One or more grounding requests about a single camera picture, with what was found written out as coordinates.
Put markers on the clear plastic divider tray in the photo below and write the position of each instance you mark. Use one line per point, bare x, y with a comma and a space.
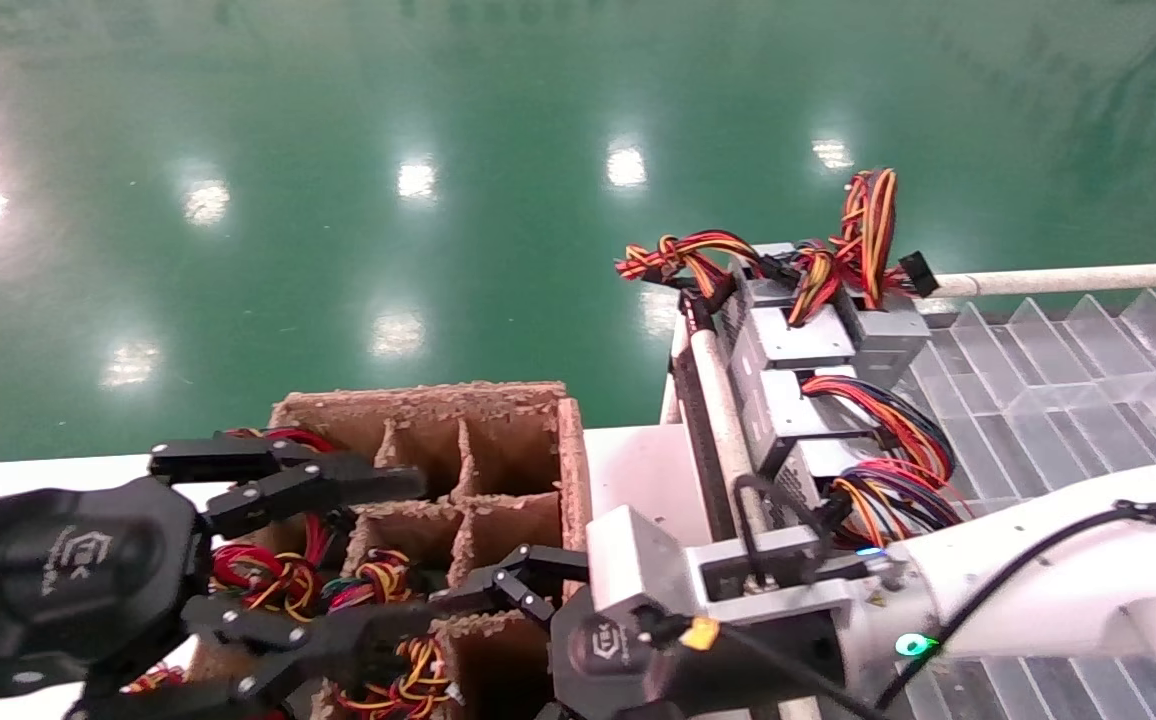
1038, 400

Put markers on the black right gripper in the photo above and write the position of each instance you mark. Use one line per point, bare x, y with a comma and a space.
608, 660

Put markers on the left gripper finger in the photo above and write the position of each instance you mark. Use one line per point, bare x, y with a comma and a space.
338, 485

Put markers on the brown cardboard divider box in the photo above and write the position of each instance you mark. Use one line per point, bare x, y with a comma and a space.
518, 450

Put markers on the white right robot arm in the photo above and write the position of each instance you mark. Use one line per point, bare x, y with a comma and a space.
1088, 590

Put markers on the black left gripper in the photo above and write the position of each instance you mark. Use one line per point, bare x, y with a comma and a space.
58, 580

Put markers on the short white rack pipe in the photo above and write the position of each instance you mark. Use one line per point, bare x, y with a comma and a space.
671, 400

